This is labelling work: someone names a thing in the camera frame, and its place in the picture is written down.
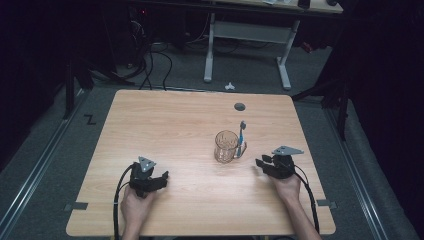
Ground black metal stand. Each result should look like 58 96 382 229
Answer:
290 64 352 142
61 54 96 121

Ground metal floor rail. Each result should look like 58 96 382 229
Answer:
0 87 88 236
323 107 390 240

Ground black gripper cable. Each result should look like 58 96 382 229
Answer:
112 162 138 240
293 164 321 235

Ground person's left hand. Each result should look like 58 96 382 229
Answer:
120 184 156 231

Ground grey tape strip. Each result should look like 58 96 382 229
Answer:
63 201 90 212
316 198 338 210

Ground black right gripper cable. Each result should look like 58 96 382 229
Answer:
293 164 321 235

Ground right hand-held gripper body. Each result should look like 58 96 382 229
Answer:
268 145 305 180

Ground white-legged wooden desk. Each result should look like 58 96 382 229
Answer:
126 0 344 91

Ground black floor cables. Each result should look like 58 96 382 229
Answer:
116 41 175 92

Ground blue and white toothbrush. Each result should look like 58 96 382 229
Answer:
235 120 248 159

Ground person's right hand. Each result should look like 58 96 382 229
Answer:
270 173 303 206

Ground dark computer tower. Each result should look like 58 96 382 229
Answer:
127 5 152 69

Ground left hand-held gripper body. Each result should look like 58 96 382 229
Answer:
128 156 161 200

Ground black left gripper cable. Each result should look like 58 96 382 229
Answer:
112 162 138 240

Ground clear glass mug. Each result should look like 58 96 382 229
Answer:
213 129 248 165

